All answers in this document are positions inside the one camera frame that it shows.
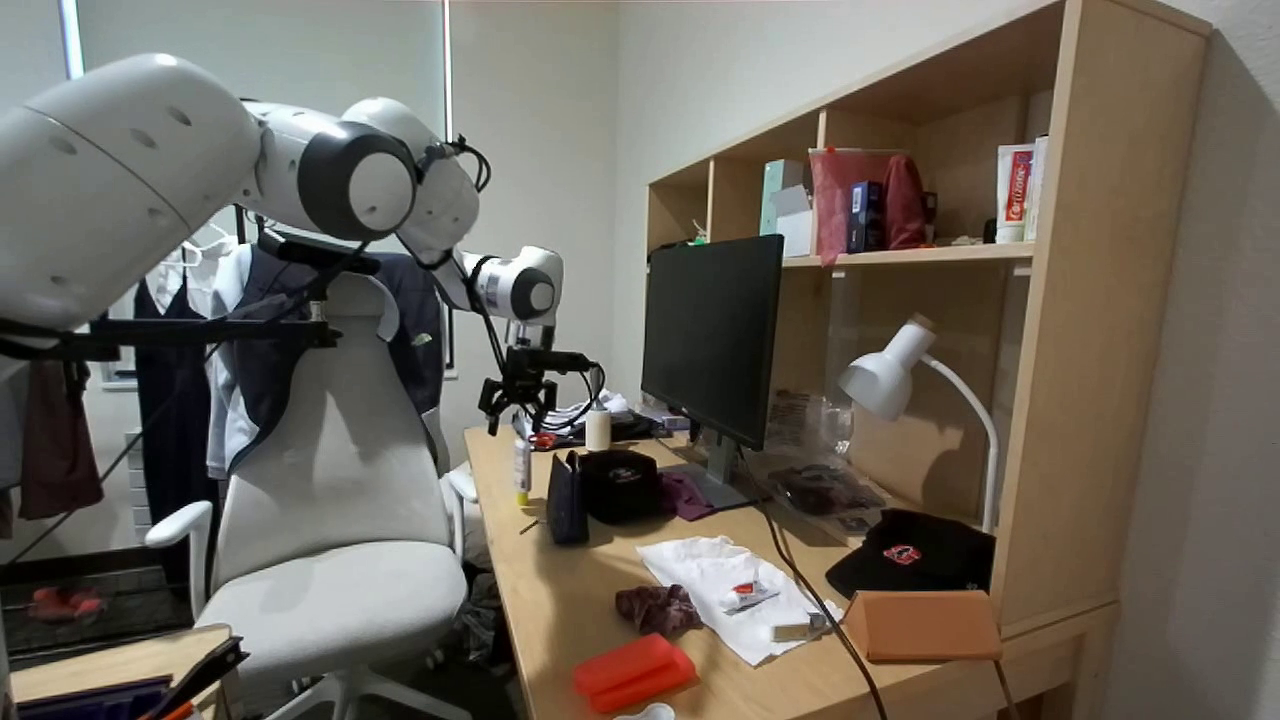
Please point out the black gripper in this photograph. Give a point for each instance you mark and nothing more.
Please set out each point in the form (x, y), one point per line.
(529, 374)

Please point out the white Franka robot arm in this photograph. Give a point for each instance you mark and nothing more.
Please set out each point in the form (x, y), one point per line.
(135, 173)

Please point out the white desk lamp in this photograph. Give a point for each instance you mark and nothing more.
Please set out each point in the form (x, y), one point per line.
(881, 374)

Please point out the small white roll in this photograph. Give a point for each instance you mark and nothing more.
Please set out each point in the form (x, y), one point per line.
(597, 430)

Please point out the navy star-print pouch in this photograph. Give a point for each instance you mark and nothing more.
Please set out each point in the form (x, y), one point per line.
(567, 504)

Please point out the small dark pen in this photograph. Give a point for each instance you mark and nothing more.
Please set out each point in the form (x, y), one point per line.
(529, 527)

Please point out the black cap with white lettering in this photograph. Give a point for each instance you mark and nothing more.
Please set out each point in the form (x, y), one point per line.
(627, 484)

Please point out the purple flat item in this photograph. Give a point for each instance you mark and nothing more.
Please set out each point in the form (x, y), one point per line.
(684, 499)

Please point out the white office chair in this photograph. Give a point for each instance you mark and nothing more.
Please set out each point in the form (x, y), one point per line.
(332, 480)

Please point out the black computer monitor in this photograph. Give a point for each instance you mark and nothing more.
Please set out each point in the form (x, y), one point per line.
(711, 334)

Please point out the dark maroon cloth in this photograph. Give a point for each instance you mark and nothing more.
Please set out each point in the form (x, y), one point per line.
(659, 611)

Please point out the navy jacket with white shirt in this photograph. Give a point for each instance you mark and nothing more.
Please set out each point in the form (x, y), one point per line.
(274, 344)

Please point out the red plastic case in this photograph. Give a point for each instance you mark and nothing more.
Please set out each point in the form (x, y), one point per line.
(637, 675)

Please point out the plain white box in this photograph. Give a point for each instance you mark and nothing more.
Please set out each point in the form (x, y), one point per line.
(796, 229)

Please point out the teal box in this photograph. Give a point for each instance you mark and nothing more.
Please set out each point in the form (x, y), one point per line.
(774, 187)

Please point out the navy hanging garment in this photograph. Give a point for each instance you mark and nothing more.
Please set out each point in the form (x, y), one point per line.
(175, 401)

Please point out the small grey packet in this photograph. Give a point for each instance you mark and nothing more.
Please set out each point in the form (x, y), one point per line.
(801, 625)

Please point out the red bag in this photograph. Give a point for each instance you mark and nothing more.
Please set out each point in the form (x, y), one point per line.
(854, 195)

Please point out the black cap with red patch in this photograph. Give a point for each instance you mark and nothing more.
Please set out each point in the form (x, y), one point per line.
(915, 548)

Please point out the tan cardboard box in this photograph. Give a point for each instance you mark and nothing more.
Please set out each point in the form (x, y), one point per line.
(920, 625)

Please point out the maroon hanging garment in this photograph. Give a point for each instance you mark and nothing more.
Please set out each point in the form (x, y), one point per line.
(62, 440)

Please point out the wooden side table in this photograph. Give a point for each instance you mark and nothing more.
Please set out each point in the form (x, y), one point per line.
(120, 663)

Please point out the black tray with red object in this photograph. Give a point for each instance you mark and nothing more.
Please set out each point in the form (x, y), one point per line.
(81, 607)

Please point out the white box with red print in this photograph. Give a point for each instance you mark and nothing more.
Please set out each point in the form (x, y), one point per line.
(1018, 195)

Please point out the wooden shelf hutch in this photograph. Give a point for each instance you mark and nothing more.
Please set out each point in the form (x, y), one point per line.
(1092, 334)

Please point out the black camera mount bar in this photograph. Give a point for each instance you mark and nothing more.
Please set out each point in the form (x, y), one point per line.
(203, 329)

